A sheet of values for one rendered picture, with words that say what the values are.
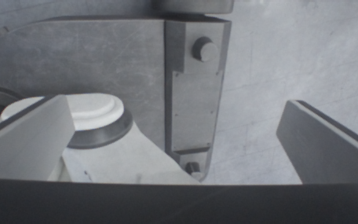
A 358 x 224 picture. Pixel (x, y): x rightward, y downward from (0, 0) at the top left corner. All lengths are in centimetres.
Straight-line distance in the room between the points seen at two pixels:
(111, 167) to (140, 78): 24
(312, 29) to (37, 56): 84
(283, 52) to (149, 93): 53
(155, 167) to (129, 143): 7
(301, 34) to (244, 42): 23
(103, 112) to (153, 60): 18
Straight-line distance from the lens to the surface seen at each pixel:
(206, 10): 44
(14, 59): 52
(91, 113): 35
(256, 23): 73
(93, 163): 33
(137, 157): 32
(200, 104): 51
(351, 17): 100
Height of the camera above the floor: 62
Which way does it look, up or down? 57 degrees down
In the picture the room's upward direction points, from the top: 158 degrees clockwise
